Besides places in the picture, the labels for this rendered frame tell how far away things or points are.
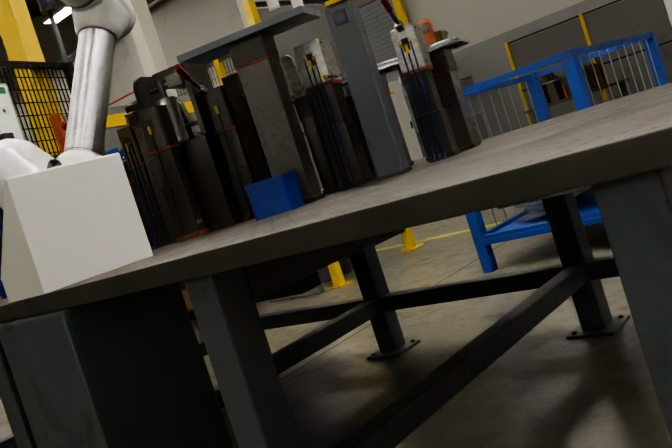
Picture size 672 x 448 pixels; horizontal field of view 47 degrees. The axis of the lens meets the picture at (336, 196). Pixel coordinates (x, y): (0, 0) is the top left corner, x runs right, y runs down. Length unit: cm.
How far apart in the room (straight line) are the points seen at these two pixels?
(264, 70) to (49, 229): 66
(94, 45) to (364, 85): 78
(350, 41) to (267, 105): 27
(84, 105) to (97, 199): 43
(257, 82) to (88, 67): 49
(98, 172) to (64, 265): 23
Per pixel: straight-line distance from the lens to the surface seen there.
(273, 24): 196
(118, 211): 184
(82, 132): 215
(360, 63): 192
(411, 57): 205
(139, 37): 735
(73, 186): 180
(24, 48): 345
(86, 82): 222
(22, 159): 192
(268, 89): 200
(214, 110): 221
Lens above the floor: 76
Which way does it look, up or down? 2 degrees down
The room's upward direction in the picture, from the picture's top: 18 degrees counter-clockwise
